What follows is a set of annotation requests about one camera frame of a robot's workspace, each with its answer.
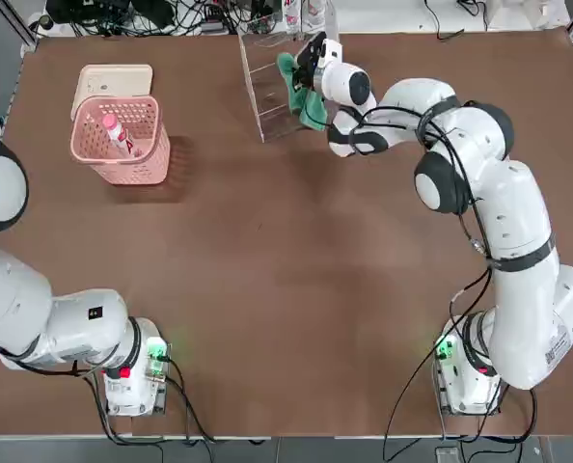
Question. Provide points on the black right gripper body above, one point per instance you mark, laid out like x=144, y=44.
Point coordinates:
x=310, y=58

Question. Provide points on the green cloth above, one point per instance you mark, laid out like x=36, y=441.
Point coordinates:
x=310, y=111

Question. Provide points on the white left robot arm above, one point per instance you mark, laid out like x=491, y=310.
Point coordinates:
x=16, y=308

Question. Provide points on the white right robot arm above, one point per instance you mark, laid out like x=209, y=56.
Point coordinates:
x=523, y=270

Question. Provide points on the clear acrylic shelf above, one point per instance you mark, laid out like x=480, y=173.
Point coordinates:
x=272, y=96

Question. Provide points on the pink plastic basket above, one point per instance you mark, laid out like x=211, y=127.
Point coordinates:
x=137, y=169

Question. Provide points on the cream plastic tray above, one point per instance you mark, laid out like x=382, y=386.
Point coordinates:
x=122, y=79

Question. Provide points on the black tape roll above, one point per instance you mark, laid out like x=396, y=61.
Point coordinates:
x=44, y=20

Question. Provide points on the grey floor socket box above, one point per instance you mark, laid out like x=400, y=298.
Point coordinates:
x=448, y=454

